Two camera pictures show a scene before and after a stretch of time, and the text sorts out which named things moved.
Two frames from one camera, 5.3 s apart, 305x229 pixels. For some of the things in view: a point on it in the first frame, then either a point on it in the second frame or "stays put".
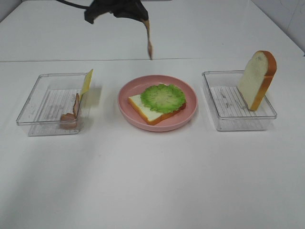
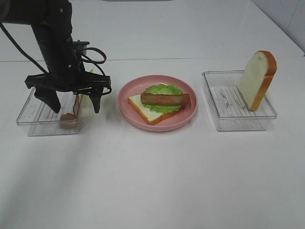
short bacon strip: x=68 y=120 stays put
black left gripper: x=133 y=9 → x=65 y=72
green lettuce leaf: x=163 y=98 stays put
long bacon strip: x=150 y=49 → x=166 y=98
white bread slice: x=151 y=117 stays put
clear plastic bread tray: x=230 y=110 stays put
